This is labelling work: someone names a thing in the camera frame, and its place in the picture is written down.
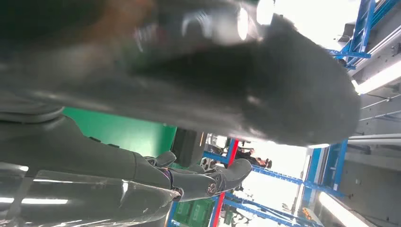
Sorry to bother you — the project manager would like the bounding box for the green plastic crate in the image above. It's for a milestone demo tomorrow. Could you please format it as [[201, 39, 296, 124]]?
[[173, 198, 216, 227]]

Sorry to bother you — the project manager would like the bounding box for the blue and red storage rack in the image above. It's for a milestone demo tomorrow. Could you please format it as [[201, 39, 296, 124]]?
[[202, 139, 349, 227]]

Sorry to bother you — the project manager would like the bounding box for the person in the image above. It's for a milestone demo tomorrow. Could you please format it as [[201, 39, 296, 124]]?
[[235, 147, 272, 170]]

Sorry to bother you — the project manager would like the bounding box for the ceiling light strip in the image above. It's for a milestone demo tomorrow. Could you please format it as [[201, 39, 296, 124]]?
[[351, 61, 401, 95], [319, 192, 372, 227]]

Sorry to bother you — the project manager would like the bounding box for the blue overhead steel frame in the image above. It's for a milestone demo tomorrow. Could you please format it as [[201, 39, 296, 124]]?
[[326, 0, 401, 70]]

